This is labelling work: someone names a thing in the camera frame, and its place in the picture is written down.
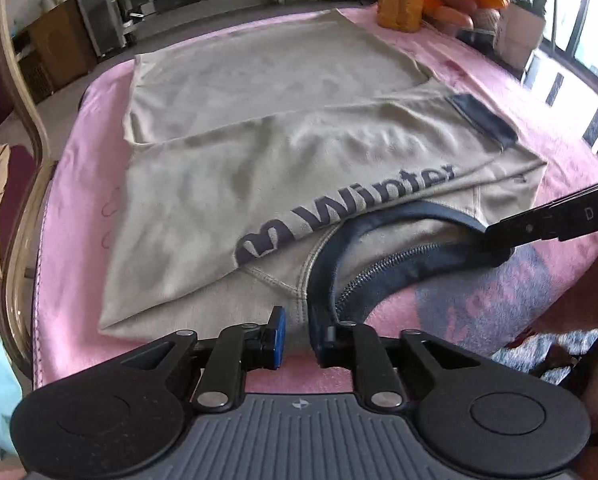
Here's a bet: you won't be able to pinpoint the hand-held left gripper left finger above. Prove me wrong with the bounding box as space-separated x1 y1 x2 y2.
108 306 287 409

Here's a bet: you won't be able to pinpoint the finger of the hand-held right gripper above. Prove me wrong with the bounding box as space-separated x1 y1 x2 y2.
483 199 554 252

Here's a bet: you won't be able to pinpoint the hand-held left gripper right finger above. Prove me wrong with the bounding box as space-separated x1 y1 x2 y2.
313 321 492 409

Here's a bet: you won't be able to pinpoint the cream sweatshirt with navy trim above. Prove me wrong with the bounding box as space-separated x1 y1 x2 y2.
98 8 548 357

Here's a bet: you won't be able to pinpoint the blue grey patterned rug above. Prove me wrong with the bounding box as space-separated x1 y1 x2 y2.
489 329 598 401

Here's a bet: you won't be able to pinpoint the black glass table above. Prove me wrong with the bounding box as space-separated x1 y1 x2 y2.
459 30 598 176

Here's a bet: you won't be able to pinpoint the white cup with green lid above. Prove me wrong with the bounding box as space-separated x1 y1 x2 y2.
497 0 548 69

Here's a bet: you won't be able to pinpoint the glass sliding doors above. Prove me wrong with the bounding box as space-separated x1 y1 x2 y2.
539 0 598 86

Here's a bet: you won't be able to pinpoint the fruit in white foam net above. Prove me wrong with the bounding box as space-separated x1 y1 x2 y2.
471 8 502 36

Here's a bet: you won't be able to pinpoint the pink printed blanket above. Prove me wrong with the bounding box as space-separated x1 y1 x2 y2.
32 5 598 396

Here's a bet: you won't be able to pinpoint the wooden cabinet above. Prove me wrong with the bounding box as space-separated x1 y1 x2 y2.
12 0 98 106

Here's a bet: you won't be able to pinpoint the tall grey tower speaker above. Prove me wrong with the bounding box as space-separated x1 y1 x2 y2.
72 0 130 59

